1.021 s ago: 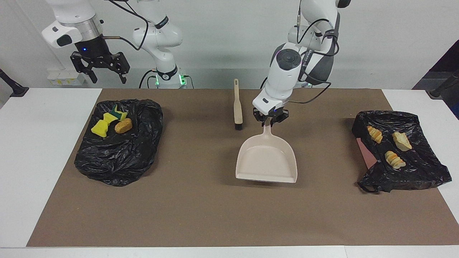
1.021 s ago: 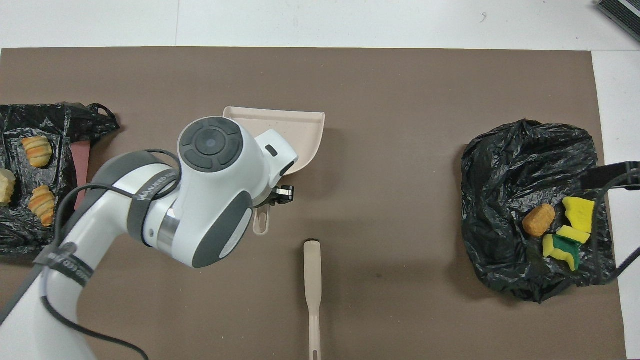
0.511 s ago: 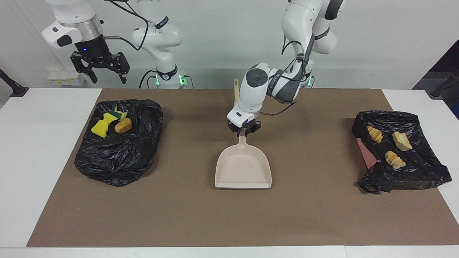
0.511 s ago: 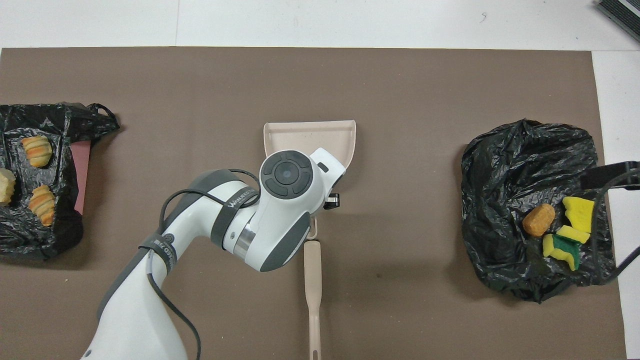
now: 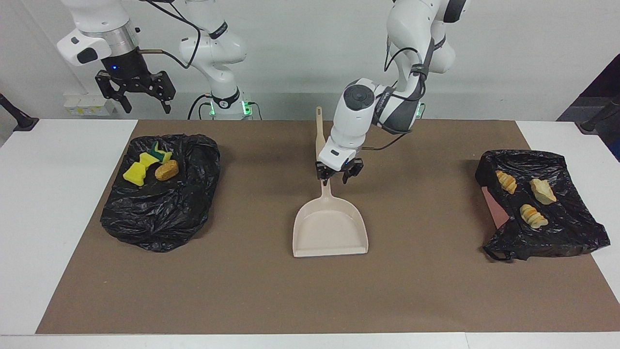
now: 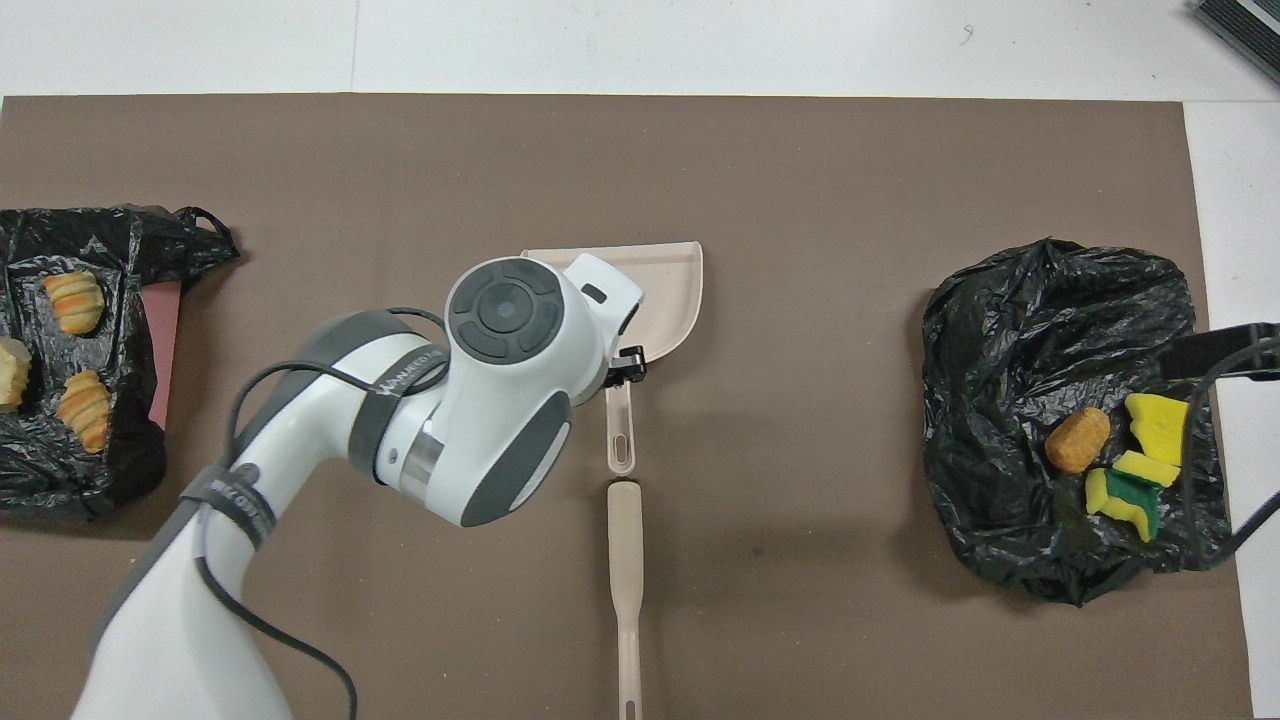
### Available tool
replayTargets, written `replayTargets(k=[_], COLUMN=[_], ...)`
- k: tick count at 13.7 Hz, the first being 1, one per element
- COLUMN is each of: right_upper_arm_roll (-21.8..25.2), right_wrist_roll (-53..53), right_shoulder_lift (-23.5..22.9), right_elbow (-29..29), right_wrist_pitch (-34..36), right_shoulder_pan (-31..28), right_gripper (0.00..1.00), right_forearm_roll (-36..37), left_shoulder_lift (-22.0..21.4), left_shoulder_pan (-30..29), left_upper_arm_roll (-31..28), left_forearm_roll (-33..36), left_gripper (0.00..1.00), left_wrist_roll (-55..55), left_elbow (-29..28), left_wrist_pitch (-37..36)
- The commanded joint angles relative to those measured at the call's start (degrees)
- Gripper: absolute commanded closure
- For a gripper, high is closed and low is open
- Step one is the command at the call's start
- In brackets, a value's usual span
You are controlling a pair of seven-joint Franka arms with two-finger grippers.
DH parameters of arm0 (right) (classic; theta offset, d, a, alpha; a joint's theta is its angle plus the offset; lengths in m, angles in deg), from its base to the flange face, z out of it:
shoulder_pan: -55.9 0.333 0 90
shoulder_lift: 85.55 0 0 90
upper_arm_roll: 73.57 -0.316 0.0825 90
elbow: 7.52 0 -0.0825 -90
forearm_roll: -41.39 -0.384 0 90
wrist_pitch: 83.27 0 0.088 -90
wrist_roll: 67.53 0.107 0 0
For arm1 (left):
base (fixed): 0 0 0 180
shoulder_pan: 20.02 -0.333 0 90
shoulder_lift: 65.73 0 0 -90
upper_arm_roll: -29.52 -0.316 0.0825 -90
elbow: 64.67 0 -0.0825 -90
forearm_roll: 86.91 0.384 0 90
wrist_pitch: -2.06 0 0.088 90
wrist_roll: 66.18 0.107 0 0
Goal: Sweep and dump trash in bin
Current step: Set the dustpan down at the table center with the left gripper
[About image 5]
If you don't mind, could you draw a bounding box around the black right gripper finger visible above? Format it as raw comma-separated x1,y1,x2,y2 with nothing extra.
144,70,177,115
94,70,133,115

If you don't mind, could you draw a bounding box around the black bag with loose handles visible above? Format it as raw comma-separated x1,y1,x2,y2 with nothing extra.
474,149,611,263

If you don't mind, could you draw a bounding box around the beige plastic dustpan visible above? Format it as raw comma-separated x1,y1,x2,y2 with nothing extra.
292,178,369,258

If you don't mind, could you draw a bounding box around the black clamp stand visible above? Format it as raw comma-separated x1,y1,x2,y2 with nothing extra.
0,93,40,133
576,95,620,134

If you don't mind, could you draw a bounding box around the yellow green sponge piece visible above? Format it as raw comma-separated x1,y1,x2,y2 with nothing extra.
149,141,173,164

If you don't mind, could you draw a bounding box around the beige foam chunk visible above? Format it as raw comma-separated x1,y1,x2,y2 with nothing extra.
495,170,518,195
529,178,558,206
519,204,549,229

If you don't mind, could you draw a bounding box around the left black plastic bag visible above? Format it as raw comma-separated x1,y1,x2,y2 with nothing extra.
100,134,221,253

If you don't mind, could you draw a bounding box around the white wall socket box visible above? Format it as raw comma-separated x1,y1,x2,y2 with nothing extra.
63,93,116,116

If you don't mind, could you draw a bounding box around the large yellow sponge piece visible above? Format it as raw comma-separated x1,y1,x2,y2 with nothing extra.
123,162,147,188

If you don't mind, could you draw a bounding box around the beige hand brush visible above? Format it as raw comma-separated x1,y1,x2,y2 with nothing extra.
314,106,327,161

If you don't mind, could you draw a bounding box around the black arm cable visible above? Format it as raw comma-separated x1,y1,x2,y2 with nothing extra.
138,0,202,70
360,5,437,152

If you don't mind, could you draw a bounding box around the black base cable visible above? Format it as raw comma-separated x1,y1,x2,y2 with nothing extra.
187,94,214,121

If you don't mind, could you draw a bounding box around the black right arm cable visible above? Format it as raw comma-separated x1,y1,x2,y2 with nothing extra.
138,0,202,70

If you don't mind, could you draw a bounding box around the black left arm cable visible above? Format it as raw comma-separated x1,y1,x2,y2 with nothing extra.
360,5,437,152

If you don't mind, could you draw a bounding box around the brown cork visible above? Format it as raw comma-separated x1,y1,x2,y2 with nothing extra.
154,160,180,182

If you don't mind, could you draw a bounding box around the pink bin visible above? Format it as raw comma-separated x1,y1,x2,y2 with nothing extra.
481,187,511,230

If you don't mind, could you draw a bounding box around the brown table mat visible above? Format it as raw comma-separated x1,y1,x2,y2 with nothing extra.
35,119,620,335

